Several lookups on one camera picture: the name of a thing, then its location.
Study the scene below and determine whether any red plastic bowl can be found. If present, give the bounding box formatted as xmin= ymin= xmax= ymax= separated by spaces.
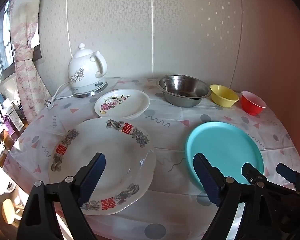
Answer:
xmin=241 ymin=90 xmax=267 ymax=116

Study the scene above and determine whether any yellow plastic bowl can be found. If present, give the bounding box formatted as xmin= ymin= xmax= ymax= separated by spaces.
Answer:
xmin=210 ymin=84 xmax=239 ymax=108

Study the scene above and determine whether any large white dragon plate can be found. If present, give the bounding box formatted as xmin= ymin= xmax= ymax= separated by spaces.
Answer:
xmin=48 ymin=118 xmax=156 ymax=216

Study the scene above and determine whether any stainless steel bowl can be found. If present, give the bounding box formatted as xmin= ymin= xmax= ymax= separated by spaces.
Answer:
xmin=157 ymin=74 xmax=211 ymax=107

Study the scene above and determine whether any small white floral plate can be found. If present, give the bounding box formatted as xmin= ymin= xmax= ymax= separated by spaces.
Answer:
xmin=94 ymin=89 xmax=151 ymax=120

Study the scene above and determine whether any teal plastic plate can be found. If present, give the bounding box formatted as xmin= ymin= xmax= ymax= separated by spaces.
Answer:
xmin=185 ymin=121 xmax=264 ymax=190

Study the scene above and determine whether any patterned white tablecloth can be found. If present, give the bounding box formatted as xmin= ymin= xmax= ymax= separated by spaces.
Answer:
xmin=4 ymin=78 xmax=300 ymax=239

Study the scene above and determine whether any white paper box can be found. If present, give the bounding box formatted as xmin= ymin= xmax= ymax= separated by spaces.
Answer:
xmin=2 ymin=99 xmax=24 ymax=132

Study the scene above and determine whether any white ceramic electric kettle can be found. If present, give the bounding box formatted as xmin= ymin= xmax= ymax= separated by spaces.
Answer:
xmin=68 ymin=43 xmax=107 ymax=98

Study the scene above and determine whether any window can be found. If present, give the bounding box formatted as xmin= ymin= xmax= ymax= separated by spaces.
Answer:
xmin=0 ymin=0 xmax=14 ymax=81

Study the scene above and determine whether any pink striped curtain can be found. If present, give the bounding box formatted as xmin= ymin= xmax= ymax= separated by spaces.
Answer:
xmin=8 ymin=0 xmax=50 ymax=123

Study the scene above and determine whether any white kettle power cord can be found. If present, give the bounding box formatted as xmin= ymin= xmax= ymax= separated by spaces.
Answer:
xmin=45 ymin=0 xmax=73 ymax=111

